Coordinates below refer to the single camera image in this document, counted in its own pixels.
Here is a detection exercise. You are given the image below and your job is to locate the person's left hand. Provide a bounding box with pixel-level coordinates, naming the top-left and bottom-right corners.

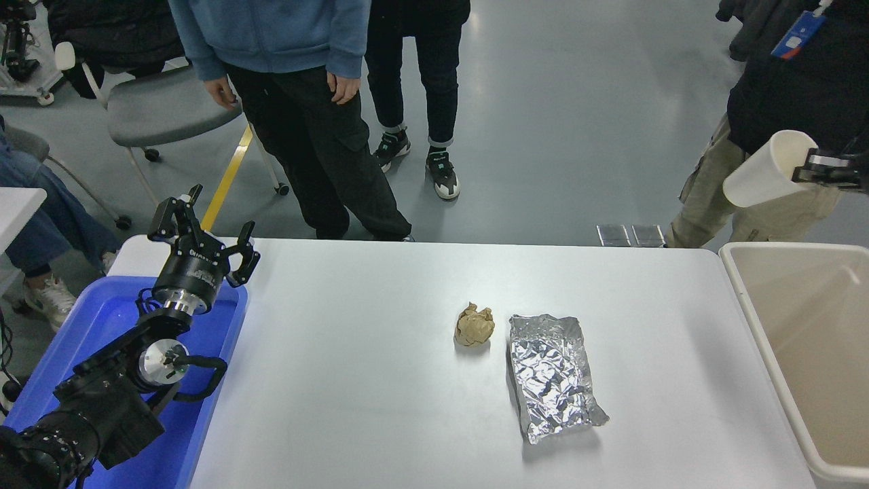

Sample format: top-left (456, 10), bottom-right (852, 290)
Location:
top-left (327, 71), bottom-right (362, 106)

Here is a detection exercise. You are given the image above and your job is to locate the person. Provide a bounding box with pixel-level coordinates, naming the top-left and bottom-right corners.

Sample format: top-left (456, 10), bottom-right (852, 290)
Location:
top-left (367, 0), bottom-right (471, 201)
top-left (168, 0), bottom-right (415, 242)
top-left (0, 115), bottom-right (123, 332)
top-left (46, 0), bottom-right (185, 100)
top-left (665, 0), bottom-right (869, 249)

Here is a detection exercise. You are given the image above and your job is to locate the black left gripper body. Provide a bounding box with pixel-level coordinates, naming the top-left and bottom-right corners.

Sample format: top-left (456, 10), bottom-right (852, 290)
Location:
top-left (153, 247), bottom-right (225, 304)

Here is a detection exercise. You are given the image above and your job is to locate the blue plastic tray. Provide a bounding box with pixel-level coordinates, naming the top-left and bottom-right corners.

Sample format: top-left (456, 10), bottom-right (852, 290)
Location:
top-left (3, 275), bottom-right (249, 489)

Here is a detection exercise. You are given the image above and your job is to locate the person's right hand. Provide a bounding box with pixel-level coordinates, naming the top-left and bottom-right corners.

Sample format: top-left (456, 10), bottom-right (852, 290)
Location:
top-left (204, 77), bottom-right (239, 111)

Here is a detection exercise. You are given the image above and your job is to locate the silver foil tray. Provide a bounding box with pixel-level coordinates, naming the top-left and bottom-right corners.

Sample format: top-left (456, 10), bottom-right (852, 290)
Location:
top-left (508, 314), bottom-right (610, 446)

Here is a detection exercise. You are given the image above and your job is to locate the white paper cup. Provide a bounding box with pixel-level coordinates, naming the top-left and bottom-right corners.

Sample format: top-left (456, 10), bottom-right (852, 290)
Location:
top-left (722, 130), bottom-right (819, 208)

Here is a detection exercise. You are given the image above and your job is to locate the large pale bin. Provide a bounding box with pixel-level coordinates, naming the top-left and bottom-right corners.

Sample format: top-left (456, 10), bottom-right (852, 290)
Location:
top-left (718, 242), bottom-right (869, 484)

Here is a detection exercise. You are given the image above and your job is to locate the grey wheeled chair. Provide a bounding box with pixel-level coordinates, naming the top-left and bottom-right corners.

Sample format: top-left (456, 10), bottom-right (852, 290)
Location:
top-left (0, 126), bottom-right (133, 232)
top-left (54, 39), bottom-right (291, 204)

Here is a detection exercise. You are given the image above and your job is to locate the blue lanyard badge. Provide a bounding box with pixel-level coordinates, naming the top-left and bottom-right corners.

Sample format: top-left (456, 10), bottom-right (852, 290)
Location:
top-left (771, 10), bottom-right (828, 60)

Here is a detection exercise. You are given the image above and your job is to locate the crumpled tan paper ball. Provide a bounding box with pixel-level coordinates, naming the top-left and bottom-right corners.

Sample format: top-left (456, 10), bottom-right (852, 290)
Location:
top-left (454, 303), bottom-right (496, 348)

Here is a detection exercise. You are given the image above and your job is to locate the white side table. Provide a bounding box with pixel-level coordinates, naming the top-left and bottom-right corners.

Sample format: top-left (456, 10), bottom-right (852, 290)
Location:
top-left (0, 188), bottom-right (48, 256)

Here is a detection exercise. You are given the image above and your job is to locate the black device on white stand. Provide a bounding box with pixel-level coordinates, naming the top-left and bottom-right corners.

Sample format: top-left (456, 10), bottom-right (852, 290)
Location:
top-left (0, 0), bottom-right (56, 107)

